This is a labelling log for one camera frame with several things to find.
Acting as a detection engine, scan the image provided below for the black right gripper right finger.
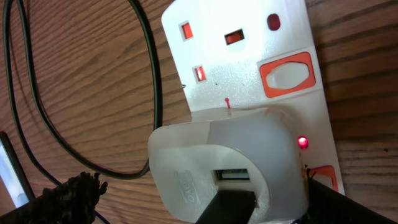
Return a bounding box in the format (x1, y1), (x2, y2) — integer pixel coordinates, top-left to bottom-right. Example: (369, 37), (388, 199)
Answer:
(294, 169), (397, 224)

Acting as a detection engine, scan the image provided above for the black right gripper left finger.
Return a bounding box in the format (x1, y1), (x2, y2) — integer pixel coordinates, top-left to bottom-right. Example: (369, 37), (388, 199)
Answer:
(1, 172), (108, 224)

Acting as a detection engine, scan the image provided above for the black charger cable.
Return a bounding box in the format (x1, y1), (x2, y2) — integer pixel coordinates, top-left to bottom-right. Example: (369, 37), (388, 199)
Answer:
(1, 0), (259, 224)

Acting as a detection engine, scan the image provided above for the blue Samsung smartphone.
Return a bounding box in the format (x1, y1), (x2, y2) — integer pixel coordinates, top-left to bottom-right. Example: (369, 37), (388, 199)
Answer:
(1, 131), (35, 208)

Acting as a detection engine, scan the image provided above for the white power strip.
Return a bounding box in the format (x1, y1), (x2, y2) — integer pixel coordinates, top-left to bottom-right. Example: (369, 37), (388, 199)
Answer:
(161, 0), (344, 193)

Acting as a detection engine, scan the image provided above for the white charger plug adapter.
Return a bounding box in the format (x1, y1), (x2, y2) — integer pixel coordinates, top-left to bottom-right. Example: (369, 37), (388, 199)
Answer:
(148, 108), (308, 223)

